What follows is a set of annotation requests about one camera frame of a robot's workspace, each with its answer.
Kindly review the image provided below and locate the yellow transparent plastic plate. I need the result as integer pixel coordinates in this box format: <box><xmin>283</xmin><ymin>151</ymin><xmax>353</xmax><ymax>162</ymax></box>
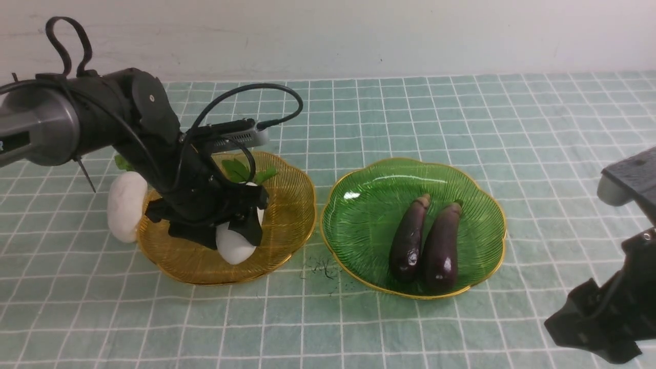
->
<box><xmin>136</xmin><ymin>151</ymin><xmax>318</xmax><ymax>286</ymax></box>

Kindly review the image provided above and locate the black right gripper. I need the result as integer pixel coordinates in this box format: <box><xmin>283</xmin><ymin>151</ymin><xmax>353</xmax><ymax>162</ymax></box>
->
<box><xmin>544</xmin><ymin>229</ymin><xmax>655</xmax><ymax>364</ymax></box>

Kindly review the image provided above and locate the purple eggplant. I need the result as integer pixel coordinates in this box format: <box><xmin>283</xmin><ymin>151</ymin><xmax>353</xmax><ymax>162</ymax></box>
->
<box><xmin>387</xmin><ymin>194</ymin><xmax>431</xmax><ymax>283</ymax></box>
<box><xmin>421</xmin><ymin>202</ymin><xmax>462</xmax><ymax>294</ymax></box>

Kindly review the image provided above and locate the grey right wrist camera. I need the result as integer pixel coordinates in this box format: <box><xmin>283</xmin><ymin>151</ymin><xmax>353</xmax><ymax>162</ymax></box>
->
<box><xmin>597</xmin><ymin>147</ymin><xmax>655</xmax><ymax>225</ymax></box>

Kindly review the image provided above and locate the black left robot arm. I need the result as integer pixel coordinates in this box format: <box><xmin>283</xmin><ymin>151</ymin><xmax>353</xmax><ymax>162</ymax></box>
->
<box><xmin>2</xmin><ymin>69</ymin><xmax>269</xmax><ymax>250</ymax></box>

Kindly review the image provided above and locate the green transparent plastic plate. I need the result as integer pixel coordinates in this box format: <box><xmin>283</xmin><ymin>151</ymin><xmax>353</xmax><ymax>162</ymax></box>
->
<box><xmin>320</xmin><ymin>157</ymin><xmax>507</xmax><ymax>300</ymax></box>

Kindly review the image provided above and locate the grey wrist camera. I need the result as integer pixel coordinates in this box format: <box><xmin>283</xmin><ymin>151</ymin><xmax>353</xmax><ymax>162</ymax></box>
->
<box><xmin>597</xmin><ymin>147</ymin><xmax>655</xmax><ymax>225</ymax></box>
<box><xmin>192</xmin><ymin>118</ymin><xmax>269</xmax><ymax>154</ymax></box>

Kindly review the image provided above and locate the white radish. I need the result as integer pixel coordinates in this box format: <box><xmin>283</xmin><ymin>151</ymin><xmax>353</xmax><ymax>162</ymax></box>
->
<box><xmin>106</xmin><ymin>154</ymin><xmax>149</xmax><ymax>243</ymax></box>
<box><xmin>216</xmin><ymin>159</ymin><xmax>277</xmax><ymax>265</ymax></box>

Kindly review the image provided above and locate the green checkered tablecloth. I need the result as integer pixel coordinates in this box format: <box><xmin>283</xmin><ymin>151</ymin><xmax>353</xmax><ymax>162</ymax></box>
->
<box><xmin>1</xmin><ymin>71</ymin><xmax>654</xmax><ymax>368</ymax></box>

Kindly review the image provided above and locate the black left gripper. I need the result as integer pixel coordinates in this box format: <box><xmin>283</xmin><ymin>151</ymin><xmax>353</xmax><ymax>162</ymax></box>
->
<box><xmin>134</xmin><ymin>135</ymin><xmax>269</xmax><ymax>251</ymax></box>

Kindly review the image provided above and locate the black camera cable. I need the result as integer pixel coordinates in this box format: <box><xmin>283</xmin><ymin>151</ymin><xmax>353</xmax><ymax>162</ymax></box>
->
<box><xmin>45</xmin><ymin>16</ymin><xmax>304</xmax><ymax>195</ymax></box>

